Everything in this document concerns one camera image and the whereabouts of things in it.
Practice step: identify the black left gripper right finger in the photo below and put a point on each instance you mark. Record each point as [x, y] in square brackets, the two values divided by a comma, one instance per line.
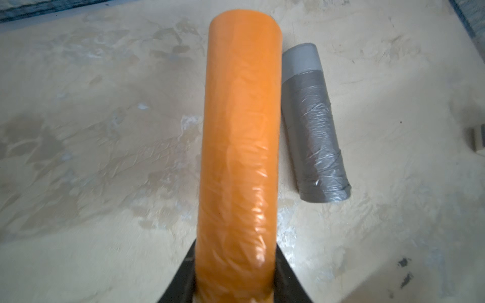
[287, 287]

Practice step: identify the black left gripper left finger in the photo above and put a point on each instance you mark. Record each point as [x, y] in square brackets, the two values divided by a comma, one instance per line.
[183, 285]

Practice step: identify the orange trash bag roll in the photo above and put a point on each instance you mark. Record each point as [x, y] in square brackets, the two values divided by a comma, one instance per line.
[237, 212]

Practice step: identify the grey trash bag roll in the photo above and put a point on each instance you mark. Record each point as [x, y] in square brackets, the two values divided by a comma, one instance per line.
[317, 158]

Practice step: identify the light blue stapler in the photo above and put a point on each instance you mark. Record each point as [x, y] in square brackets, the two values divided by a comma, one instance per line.
[478, 139]

